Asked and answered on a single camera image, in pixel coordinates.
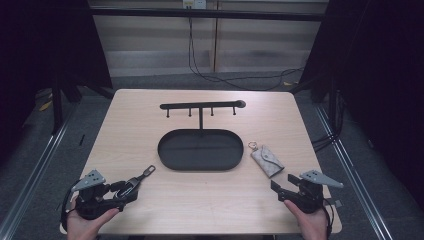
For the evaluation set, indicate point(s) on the black car key fob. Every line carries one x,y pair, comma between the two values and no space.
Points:
131,185

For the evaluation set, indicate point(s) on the person's left hand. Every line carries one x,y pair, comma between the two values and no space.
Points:
83,228

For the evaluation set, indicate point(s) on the black key rack with tray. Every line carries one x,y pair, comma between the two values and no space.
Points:
200,150

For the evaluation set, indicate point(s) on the black horizontal bar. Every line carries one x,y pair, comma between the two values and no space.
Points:
206,14

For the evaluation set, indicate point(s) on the black metal stand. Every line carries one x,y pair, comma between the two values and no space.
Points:
57,106

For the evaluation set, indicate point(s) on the grey tape piece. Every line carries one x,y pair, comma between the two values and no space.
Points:
336,202

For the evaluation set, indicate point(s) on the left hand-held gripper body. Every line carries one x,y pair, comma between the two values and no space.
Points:
90,203

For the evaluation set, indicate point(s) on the dark curtain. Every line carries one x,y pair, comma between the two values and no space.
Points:
43,50
383,66

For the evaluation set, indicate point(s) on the white wall outlet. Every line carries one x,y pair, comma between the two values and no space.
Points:
194,4

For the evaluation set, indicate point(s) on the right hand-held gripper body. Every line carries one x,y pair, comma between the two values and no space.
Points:
310,196

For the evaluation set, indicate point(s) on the metal floor rail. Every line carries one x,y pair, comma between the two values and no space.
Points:
353,173
36,166

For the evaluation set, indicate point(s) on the yellow floor tape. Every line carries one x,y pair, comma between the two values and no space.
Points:
45,106

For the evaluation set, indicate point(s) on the person's right hand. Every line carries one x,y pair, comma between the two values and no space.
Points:
311,225

